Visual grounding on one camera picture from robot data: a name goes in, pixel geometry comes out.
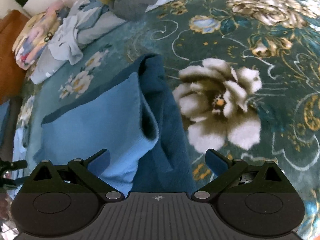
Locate folded pastel patterned quilt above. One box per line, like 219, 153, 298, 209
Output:
12, 0, 69, 70

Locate pale blue shirt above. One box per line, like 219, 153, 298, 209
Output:
48, 15, 83, 65

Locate blue fleece garment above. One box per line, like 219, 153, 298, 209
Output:
34, 54, 195, 194

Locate dusty blue cloth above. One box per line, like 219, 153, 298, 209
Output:
76, 0, 109, 30

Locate light blue floral duvet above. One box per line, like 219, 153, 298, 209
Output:
30, 0, 313, 85

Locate orange wooden headboard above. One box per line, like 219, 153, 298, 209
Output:
0, 10, 28, 103

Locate person's left hand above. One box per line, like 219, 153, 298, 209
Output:
0, 194, 10, 220

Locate blue fabric beside bed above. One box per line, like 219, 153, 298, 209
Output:
0, 100, 11, 147

